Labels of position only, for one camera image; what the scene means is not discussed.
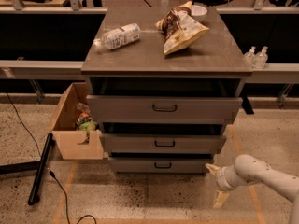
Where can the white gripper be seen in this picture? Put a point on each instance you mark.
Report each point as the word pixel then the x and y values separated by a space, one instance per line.
pixel 221 179

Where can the grey bottom drawer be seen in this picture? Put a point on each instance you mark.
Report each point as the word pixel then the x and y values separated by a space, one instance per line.
pixel 158 166

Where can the grey drawer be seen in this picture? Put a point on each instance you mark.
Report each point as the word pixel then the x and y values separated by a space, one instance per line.
pixel 165 110
pixel 158 166
pixel 162 144

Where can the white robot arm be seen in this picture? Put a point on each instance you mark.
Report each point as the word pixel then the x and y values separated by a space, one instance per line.
pixel 246 171

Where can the grey middle drawer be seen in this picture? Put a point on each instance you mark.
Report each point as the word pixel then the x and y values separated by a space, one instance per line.
pixel 162 144

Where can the grey three-drawer cabinet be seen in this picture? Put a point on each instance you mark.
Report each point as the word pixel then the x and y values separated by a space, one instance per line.
pixel 212 67

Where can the grey top drawer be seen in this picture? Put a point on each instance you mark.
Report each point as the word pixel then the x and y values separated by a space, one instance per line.
pixel 165 110

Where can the left clear sanitizer bottle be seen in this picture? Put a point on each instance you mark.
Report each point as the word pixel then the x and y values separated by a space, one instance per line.
pixel 250 55

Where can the green snack package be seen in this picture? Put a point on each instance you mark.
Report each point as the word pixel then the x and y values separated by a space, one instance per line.
pixel 87 126

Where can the crumpled snack wrappers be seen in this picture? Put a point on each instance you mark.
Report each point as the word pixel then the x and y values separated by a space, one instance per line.
pixel 84 113

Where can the cardboard box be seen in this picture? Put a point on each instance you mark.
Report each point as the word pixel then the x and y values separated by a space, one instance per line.
pixel 74 144

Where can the yellow brown chip bag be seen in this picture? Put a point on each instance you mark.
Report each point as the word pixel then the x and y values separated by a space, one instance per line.
pixel 180 28

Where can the white bowl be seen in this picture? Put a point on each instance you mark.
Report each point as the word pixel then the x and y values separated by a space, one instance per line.
pixel 199 13

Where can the clear plastic water bottle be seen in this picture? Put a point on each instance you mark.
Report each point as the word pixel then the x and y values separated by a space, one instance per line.
pixel 118 38

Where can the black metal bar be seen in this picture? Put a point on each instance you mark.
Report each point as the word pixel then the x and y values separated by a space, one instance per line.
pixel 41 165

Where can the grey metal rail shelf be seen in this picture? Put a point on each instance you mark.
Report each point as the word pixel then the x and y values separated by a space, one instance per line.
pixel 280 73

